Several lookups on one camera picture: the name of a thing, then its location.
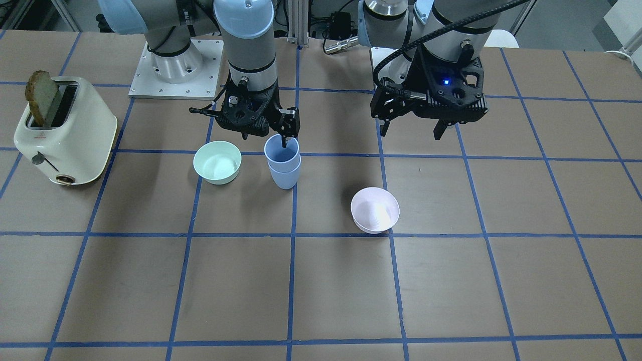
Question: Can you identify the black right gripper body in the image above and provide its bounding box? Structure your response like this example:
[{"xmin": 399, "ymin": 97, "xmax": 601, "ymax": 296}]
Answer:
[{"xmin": 189, "ymin": 75, "xmax": 282, "ymax": 139}]

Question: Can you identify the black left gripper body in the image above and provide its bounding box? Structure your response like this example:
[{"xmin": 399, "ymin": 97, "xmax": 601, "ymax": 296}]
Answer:
[{"xmin": 371, "ymin": 54, "xmax": 489, "ymax": 126}]

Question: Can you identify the blue cup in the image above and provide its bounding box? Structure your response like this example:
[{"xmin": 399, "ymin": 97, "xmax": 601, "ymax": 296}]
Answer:
[
  {"xmin": 264, "ymin": 133, "xmax": 300, "ymax": 173},
  {"xmin": 268, "ymin": 155, "xmax": 302, "ymax": 190}
]

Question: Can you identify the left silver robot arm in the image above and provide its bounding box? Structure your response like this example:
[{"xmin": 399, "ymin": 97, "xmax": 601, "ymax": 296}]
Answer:
[{"xmin": 96, "ymin": 1, "xmax": 497, "ymax": 140}]

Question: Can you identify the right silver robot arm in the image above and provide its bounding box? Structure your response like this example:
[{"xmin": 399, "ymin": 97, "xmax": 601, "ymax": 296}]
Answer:
[{"xmin": 190, "ymin": 1, "xmax": 510, "ymax": 145}]

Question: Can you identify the green bowl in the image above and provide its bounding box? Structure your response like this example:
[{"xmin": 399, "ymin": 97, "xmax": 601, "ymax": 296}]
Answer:
[{"xmin": 193, "ymin": 141, "xmax": 242, "ymax": 185}]

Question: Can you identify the pink bowl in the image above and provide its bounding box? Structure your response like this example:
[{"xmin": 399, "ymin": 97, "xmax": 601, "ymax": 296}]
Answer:
[{"xmin": 350, "ymin": 187, "xmax": 400, "ymax": 235}]

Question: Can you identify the cream toaster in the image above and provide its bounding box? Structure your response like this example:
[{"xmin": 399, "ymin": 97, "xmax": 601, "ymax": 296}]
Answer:
[{"xmin": 14, "ymin": 76, "xmax": 118, "ymax": 186}]

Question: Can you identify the bread slice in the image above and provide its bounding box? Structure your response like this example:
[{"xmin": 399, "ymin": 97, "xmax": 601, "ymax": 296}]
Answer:
[{"xmin": 25, "ymin": 70, "xmax": 62, "ymax": 128}]

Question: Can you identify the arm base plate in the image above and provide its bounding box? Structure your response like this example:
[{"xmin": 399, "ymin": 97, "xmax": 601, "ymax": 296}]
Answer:
[
  {"xmin": 370, "ymin": 46, "xmax": 417, "ymax": 86},
  {"xmin": 128, "ymin": 40, "xmax": 223, "ymax": 100}
]

